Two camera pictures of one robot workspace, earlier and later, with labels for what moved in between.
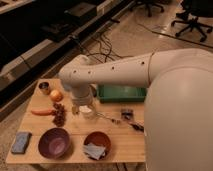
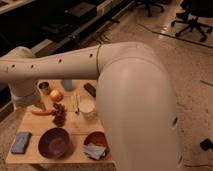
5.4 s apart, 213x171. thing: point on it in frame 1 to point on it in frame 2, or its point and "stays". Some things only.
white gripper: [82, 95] to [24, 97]
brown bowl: [100, 139] stays
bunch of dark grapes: [59, 111] stays
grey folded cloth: [95, 151] stays
